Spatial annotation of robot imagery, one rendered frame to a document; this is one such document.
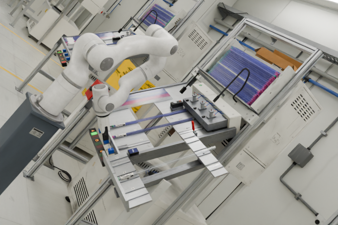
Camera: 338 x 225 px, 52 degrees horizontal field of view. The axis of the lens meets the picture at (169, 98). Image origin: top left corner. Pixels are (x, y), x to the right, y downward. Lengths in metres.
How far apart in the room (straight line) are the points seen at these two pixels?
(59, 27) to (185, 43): 3.42
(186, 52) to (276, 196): 1.61
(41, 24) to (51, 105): 4.72
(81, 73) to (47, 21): 4.73
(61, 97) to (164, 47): 0.56
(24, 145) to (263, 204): 2.45
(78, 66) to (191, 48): 1.92
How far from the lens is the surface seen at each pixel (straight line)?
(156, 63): 1.91
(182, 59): 3.44
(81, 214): 1.97
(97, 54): 1.59
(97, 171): 2.55
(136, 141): 1.99
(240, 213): 3.68
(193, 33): 3.42
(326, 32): 4.37
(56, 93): 1.68
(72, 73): 1.65
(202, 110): 2.16
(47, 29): 6.39
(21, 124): 1.70
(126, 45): 1.70
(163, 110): 2.27
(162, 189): 1.70
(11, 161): 1.81
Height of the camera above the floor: 1.25
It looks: 4 degrees down
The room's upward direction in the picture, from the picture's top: 42 degrees clockwise
